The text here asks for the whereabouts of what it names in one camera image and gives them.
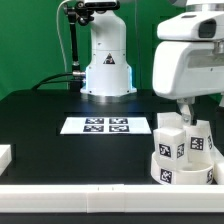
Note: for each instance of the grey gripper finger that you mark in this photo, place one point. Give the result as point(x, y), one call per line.
point(186, 109)

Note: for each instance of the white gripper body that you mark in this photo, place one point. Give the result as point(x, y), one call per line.
point(189, 61)

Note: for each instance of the white round stool seat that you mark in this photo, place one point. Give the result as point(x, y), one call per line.
point(192, 174)

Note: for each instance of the white front rail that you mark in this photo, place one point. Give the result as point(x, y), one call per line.
point(111, 198)

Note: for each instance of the paper sheet with markers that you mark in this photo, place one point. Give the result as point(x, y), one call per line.
point(105, 125)

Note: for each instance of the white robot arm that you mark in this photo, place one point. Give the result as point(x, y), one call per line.
point(108, 74)

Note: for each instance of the white left rail block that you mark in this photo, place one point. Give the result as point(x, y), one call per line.
point(5, 157)

